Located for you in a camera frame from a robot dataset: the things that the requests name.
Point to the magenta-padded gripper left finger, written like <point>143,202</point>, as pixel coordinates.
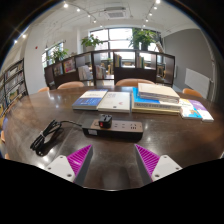
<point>59,166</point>

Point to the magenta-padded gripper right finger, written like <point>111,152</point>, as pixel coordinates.
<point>166,166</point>

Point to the black power strip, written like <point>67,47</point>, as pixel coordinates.
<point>126,128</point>

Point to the thick yellowish book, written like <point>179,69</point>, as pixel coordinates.
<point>153,111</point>

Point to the colourful yellow and blue book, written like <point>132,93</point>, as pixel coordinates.
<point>190,111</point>

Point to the purple and white book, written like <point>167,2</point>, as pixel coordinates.
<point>201,110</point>

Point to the dark blue and white book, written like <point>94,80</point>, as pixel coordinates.
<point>88,101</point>

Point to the light blue cover book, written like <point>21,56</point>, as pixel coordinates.
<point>141,98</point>

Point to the beige hardcover book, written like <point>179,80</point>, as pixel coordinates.
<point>158,91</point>

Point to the white book with red dot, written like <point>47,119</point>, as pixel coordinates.
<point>115,101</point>

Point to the orange chairs group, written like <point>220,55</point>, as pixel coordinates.
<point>133,82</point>

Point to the dark brown open shelf unit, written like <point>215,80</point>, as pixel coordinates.
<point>133,75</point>

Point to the small potted green plant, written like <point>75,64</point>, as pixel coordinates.
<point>90,41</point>
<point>58,55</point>

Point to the large potted green plant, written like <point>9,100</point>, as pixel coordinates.
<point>143,37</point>

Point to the ceiling spot lights group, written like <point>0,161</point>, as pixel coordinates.
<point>65,5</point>

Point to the ceiling air conditioner unit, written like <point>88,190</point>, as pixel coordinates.
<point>115,13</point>

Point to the large white wall radiator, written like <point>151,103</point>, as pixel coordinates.
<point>196,81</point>

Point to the wall bookcase with books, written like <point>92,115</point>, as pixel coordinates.
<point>13,83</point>

